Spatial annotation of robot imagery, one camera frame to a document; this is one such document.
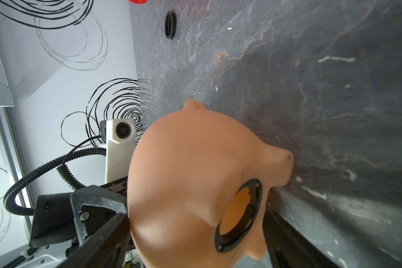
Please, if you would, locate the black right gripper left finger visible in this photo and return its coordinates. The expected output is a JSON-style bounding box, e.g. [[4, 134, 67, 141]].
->
[[59, 213, 130, 268]]

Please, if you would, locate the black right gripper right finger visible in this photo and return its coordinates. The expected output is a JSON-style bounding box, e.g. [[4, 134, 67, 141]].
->
[[262, 211, 337, 268]]

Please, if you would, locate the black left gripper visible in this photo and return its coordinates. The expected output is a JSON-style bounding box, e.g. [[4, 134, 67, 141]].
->
[[30, 177, 127, 248]]

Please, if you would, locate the dark pink piggy bank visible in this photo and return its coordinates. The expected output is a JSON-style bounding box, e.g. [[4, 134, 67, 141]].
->
[[127, 99, 294, 268]]

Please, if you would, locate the red piggy bank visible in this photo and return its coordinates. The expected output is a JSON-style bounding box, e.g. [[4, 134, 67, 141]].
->
[[129, 0, 148, 4]]

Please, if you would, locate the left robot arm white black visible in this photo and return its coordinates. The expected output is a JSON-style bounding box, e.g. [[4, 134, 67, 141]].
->
[[8, 178, 135, 268]]

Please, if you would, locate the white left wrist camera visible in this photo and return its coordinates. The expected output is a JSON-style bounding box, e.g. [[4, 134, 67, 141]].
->
[[99, 118, 137, 184]]

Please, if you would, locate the aluminium wall rail left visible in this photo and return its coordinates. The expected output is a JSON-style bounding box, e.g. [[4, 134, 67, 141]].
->
[[0, 107, 32, 232]]

